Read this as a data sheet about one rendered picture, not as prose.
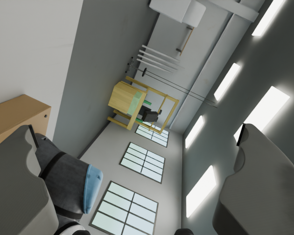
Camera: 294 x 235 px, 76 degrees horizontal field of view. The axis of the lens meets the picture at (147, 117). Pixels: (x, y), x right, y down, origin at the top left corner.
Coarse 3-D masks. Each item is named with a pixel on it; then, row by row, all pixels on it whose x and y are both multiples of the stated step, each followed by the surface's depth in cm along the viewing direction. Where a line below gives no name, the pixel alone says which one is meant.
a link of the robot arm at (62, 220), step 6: (60, 216) 45; (60, 222) 45; (66, 222) 45; (72, 222) 46; (78, 222) 50; (60, 228) 43; (66, 228) 44; (72, 228) 44; (78, 228) 46; (84, 228) 48; (54, 234) 42; (60, 234) 42; (66, 234) 43
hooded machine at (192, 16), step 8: (152, 0) 488; (160, 0) 485; (168, 0) 482; (176, 0) 479; (184, 0) 476; (192, 0) 477; (152, 8) 513; (160, 8) 493; (168, 8) 489; (176, 8) 486; (184, 8) 483; (192, 8) 485; (200, 8) 485; (168, 16) 519; (176, 16) 493; (184, 16) 494; (192, 16) 494; (200, 16) 499; (192, 24) 503
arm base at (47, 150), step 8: (40, 136) 52; (40, 144) 50; (48, 144) 52; (40, 152) 49; (48, 152) 50; (56, 152) 52; (64, 152) 54; (40, 160) 48; (48, 160) 49; (56, 160) 49; (48, 168) 48; (40, 176) 47
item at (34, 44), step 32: (0, 0) 36; (32, 0) 43; (64, 0) 53; (0, 32) 39; (32, 32) 47; (64, 32) 59; (0, 64) 42; (32, 64) 52; (64, 64) 68; (0, 96) 46; (32, 96) 58
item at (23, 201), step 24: (0, 144) 9; (24, 144) 9; (0, 168) 8; (24, 168) 8; (0, 192) 7; (24, 192) 7; (48, 192) 8; (0, 216) 6; (24, 216) 6; (48, 216) 7
